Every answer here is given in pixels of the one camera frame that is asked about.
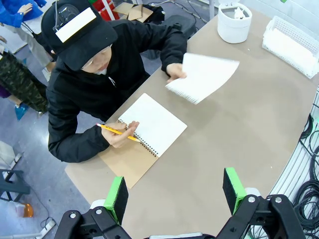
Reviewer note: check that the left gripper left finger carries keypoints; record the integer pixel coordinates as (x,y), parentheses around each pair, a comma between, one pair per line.
(117,199)

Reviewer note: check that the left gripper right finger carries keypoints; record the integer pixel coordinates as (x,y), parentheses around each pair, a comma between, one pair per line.
(233,189)

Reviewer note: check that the yellow pencil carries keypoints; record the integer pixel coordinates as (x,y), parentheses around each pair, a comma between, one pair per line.
(109,128)

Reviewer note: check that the brown cover spiral notebook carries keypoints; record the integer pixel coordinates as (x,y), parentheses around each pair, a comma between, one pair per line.
(159,129)

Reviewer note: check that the white spiral notebook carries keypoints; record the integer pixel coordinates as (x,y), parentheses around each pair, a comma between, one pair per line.
(207,77)

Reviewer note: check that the white paper sheet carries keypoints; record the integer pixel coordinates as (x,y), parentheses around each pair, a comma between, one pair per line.
(238,13)

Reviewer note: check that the person's left forearm black sleeve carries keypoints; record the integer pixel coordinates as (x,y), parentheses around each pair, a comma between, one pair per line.
(174,49)

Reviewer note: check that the person's right forearm black sleeve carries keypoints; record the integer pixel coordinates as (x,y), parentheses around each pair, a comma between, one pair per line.
(74,147)

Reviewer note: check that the person's right hand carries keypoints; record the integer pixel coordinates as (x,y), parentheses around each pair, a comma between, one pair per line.
(119,138)

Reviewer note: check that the person's left hand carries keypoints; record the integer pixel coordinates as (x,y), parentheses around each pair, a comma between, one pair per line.
(177,71)

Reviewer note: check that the white power strip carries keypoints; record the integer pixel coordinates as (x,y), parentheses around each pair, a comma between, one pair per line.
(48,225)

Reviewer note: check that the orange translucent container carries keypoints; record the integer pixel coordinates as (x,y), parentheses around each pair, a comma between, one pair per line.
(28,210)

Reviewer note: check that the grey step stool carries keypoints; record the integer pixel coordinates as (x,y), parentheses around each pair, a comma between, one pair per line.
(15,185)

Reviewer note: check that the person in black jacket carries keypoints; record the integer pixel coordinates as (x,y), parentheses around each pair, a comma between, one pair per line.
(87,94)

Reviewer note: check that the white paper stack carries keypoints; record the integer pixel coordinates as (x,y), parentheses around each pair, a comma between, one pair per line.
(291,49)

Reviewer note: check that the black baseball cap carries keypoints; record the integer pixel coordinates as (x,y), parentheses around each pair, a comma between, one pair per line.
(82,47)

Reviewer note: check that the white lidded trash can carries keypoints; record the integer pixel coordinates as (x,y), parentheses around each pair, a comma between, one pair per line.
(231,30)

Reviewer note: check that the white perforated plastic basket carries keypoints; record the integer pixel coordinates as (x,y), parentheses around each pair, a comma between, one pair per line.
(286,27)

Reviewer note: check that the black office chair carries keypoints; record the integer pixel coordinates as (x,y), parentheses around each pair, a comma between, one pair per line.
(182,25)

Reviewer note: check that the flattened cardboard box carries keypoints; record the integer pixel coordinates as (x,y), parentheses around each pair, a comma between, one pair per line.
(134,12)

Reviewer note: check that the black bag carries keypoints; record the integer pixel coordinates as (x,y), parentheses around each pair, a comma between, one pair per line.
(157,13)

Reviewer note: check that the white head-mounted camera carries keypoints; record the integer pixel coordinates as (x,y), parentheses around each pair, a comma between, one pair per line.
(74,25)

